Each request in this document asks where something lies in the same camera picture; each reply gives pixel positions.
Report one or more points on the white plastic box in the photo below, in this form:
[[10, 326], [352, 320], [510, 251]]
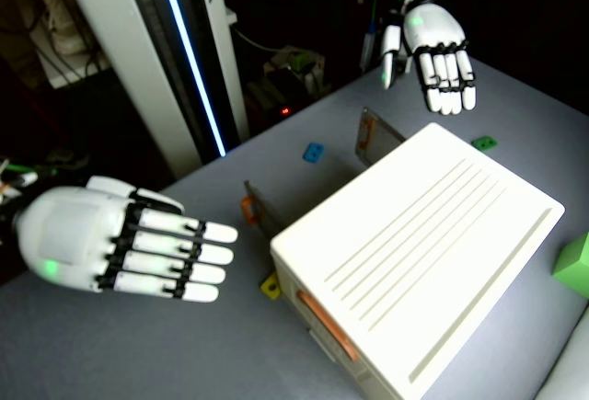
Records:
[[414, 234]]

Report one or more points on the small blue block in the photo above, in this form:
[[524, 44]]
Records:
[[314, 152]]

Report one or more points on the dark device red light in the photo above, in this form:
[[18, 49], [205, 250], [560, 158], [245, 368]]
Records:
[[276, 103]]

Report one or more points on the small yellow block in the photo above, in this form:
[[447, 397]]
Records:
[[270, 286]]

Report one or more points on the power strip with plugs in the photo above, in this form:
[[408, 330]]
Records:
[[299, 62]]

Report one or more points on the small green block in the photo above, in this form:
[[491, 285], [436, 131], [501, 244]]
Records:
[[484, 142]]

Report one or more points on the white column blue light strip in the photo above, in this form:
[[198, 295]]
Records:
[[138, 64]]

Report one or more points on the white shelf clutter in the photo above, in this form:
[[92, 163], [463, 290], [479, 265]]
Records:
[[64, 37]]

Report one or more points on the large light green cube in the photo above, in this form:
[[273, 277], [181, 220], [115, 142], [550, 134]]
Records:
[[574, 266]]

